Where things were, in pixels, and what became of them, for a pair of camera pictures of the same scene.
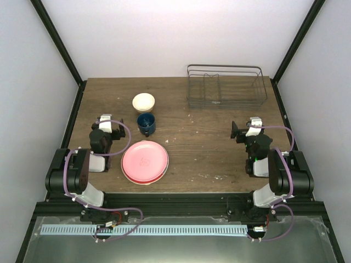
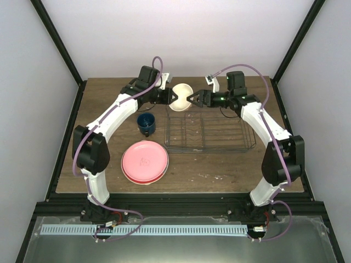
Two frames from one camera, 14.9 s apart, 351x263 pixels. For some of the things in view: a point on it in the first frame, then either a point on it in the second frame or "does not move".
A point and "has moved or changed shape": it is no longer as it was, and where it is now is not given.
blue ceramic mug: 146,123 does not move
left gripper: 118,135 → 166,100
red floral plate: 144,183 does not move
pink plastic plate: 145,161 does not move
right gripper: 235,131 → 203,95
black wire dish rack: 225,87 → 190,132
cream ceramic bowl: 143,102 has moved or changed shape
